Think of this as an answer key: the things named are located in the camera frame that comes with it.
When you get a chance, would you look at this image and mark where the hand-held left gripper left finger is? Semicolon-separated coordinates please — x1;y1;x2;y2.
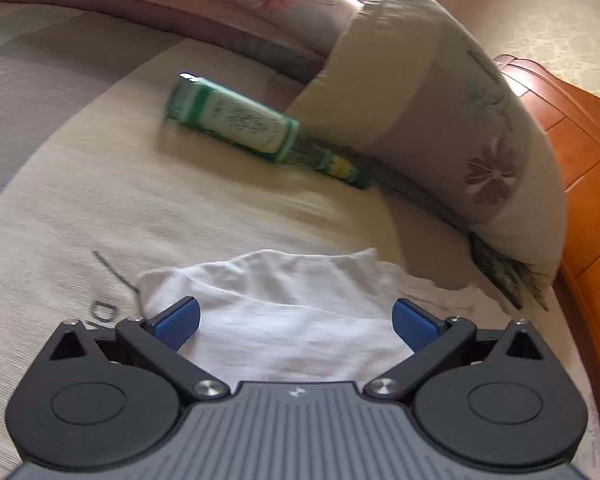
47;297;230;403

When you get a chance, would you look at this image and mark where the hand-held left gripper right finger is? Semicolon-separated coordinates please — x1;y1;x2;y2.
363;298;545;403

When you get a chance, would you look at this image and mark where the white printed long-sleeve shirt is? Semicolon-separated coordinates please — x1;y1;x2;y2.
137;247;511;391

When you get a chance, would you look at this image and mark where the green glass bottle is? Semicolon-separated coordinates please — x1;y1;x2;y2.
162;74;373;190

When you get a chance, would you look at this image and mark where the wooden headboard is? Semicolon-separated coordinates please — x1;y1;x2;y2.
492;54;600;480

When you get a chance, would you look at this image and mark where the floral patchwork pillow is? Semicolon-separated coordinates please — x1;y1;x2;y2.
285;0;568;281

